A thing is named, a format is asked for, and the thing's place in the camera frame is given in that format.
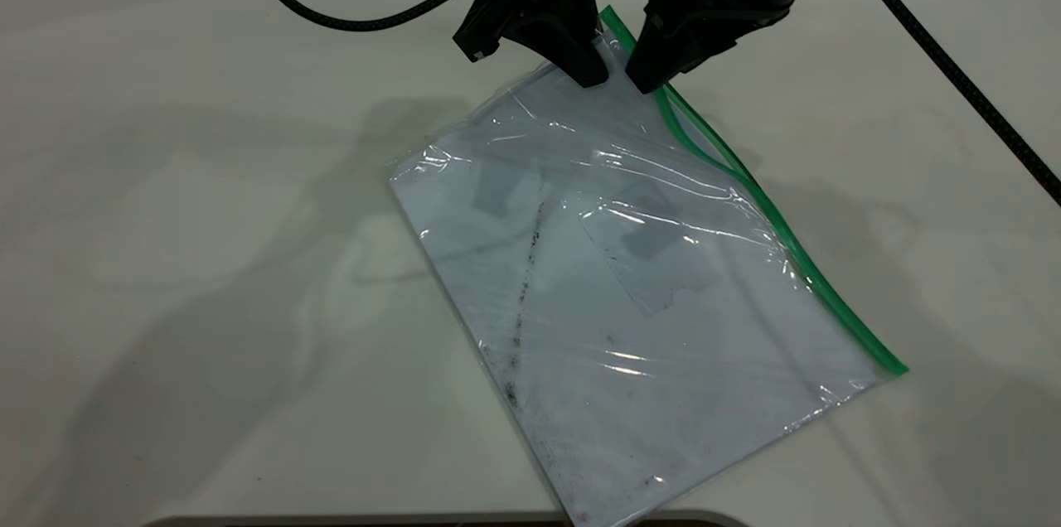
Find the clear plastic zip bag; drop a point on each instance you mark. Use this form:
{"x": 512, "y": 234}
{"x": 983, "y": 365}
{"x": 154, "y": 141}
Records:
{"x": 630, "y": 287}

